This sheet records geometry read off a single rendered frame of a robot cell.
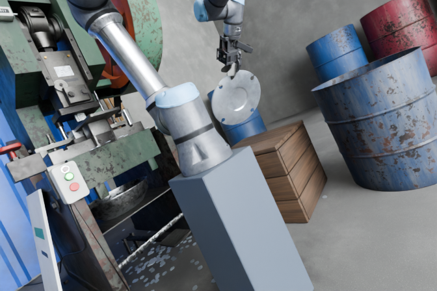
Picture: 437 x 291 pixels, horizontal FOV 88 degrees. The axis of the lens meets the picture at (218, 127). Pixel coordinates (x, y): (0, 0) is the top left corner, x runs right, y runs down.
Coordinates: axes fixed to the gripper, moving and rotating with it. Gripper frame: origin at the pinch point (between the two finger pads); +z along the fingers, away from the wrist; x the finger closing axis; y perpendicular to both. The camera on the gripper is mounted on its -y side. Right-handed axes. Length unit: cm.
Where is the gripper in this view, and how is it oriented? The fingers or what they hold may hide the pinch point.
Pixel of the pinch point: (232, 76)
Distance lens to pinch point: 110.0
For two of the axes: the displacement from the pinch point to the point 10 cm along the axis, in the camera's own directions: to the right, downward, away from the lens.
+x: 6.1, 5.3, -5.8
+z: -0.3, 7.6, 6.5
